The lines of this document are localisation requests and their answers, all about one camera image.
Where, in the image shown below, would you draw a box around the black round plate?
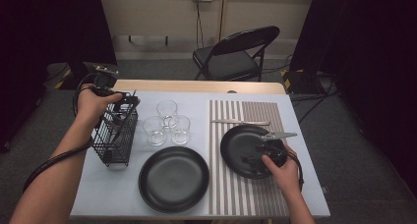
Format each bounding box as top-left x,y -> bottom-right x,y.
138,145 -> 210,214
219,124 -> 283,180

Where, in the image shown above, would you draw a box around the black floor cable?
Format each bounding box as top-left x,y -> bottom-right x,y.
289,83 -> 338,124
262,53 -> 294,75

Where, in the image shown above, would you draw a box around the brown white striped placemat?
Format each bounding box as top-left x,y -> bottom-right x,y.
208,99 -> 308,217

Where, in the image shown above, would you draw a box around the silver table knife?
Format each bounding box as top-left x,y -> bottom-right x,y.
210,118 -> 271,127

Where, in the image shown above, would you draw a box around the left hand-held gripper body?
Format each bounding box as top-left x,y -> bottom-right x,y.
91,64 -> 128,99

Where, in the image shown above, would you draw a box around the hand-held gripper cable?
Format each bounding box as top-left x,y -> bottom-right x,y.
286,150 -> 305,191
22,72 -> 99,194

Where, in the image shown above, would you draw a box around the black folding chair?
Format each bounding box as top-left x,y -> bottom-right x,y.
192,25 -> 281,83

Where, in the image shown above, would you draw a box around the silver cutlery piece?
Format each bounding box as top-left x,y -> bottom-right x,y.
111,100 -> 141,144

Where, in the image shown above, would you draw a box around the black wire cutlery basket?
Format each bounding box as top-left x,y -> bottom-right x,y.
90,91 -> 140,168

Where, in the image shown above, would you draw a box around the left hand-held gripper cable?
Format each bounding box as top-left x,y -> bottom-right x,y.
22,72 -> 99,194

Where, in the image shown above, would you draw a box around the clear drinking glass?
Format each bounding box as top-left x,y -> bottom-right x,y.
155,99 -> 179,130
143,115 -> 168,147
170,114 -> 192,145

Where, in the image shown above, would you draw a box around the black stand base yellow stripes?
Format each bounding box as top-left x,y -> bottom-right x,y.
53,62 -> 107,91
279,68 -> 328,94

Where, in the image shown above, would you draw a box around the person's right hand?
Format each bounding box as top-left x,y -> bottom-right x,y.
261,144 -> 302,198

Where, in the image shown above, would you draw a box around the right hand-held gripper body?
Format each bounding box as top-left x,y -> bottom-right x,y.
255,131 -> 298,168

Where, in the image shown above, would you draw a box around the person's left hand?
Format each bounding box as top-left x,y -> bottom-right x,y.
76,84 -> 124,128

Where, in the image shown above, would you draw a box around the right hand-held gripper cable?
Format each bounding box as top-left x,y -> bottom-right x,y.
286,150 -> 305,191

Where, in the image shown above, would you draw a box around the black wall cable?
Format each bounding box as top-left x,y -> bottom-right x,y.
195,0 -> 206,50

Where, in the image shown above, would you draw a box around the black curtain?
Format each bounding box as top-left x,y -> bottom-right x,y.
0,0 -> 118,153
289,0 -> 417,196

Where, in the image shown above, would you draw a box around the thin brown wall cable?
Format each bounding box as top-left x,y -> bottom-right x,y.
218,0 -> 227,41

